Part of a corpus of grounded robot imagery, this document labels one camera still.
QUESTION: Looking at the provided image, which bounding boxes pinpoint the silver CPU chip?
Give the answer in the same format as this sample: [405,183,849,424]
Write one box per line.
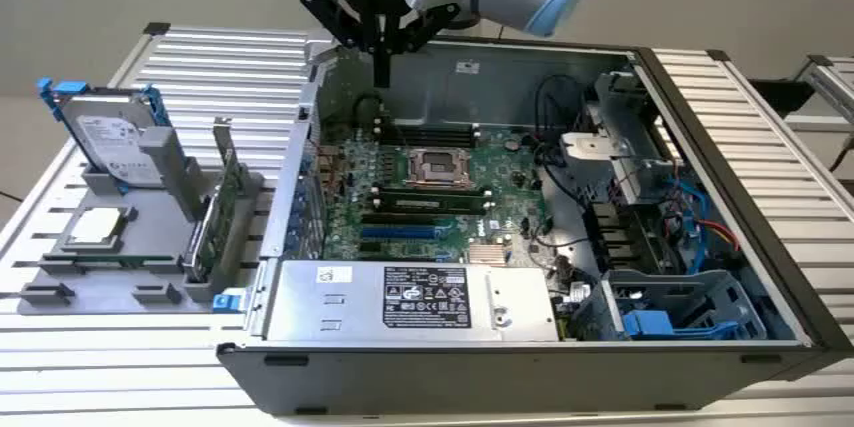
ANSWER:
[66,206,133,247]

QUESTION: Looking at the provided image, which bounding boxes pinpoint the silver power supply unit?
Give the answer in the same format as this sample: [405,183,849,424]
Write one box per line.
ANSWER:
[263,259,562,343]

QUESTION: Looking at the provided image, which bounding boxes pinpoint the CPU socket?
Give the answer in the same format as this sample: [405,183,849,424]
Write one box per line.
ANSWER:
[399,146,479,186]

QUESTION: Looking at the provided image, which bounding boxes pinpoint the green graphics card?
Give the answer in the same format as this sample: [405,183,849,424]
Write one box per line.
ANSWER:
[185,115,254,293]

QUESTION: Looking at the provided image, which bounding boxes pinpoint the hard disk in blue carrier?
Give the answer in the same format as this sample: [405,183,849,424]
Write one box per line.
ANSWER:
[36,77,169,194]

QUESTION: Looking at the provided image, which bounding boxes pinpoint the aluminium frame table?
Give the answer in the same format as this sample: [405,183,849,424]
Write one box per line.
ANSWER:
[746,54,854,173]

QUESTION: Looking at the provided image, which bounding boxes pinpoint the gray parts rack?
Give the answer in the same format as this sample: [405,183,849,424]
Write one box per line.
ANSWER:
[16,127,279,317]

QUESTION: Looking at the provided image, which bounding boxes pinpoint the red and yellow wires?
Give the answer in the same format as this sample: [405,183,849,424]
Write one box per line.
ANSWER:
[705,219,744,252]

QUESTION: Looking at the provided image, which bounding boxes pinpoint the blue data wire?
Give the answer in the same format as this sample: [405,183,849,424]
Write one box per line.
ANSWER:
[657,171,722,293]

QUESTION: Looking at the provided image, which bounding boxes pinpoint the green motherboard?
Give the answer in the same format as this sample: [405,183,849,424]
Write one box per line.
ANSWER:
[319,121,556,267]

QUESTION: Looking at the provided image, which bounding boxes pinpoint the silver finned chipset heatsink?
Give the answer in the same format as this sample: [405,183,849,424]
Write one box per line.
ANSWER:
[466,244,513,266]

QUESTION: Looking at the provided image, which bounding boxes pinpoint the blue disk carrier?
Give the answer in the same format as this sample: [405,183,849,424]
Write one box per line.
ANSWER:
[620,309,742,341]

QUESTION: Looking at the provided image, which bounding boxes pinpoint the open black PC case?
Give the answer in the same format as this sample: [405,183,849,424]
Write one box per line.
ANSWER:
[217,29,846,417]

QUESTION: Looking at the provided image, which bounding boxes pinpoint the green loose RAM stick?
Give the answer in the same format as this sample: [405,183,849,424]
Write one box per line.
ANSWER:
[43,254,183,269]

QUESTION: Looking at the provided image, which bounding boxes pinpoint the blue case latch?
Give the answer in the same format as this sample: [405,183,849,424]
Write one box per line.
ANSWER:
[211,288,243,314]

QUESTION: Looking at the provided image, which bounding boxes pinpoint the blue expansion slot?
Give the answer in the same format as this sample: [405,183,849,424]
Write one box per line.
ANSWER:
[362,225,437,244]

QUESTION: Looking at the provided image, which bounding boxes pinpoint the gray metal drive cage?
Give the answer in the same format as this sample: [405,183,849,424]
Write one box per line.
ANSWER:
[558,70,677,206]

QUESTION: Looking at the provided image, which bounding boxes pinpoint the black wire bundle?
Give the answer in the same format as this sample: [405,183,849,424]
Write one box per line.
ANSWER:
[530,74,586,168]

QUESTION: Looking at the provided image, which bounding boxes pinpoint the gray disk bay cage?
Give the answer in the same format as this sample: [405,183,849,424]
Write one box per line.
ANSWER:
[577,268,769,343]

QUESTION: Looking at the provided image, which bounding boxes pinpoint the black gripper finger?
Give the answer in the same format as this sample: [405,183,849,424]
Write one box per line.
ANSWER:
[381,4,463,89]
[298,0,385,89]

